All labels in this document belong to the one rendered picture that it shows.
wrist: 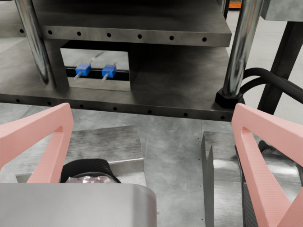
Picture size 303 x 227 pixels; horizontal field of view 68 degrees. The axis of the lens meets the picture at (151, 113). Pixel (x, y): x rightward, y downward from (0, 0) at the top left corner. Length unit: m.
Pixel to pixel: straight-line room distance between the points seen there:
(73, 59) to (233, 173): 0.73
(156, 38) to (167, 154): 0.42
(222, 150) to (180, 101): 0.43
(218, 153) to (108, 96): 0.57
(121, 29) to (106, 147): 0.48
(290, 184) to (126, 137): 0.35
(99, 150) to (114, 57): 0.47
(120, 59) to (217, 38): 0.36
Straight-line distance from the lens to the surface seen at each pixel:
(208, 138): 0.63
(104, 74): 0.91
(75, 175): 0.54
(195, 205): 0.56
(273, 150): 0.53
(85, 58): 0.94
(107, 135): 0.55
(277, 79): 0.84
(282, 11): 0.94
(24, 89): 1.10
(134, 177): 0.51
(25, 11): 0.95
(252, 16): 0.78
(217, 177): 0.46
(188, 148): 0.67
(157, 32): 0.84
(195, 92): 0.96
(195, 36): 0.84
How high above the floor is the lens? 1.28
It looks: 37 degrees down
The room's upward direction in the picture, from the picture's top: straight up
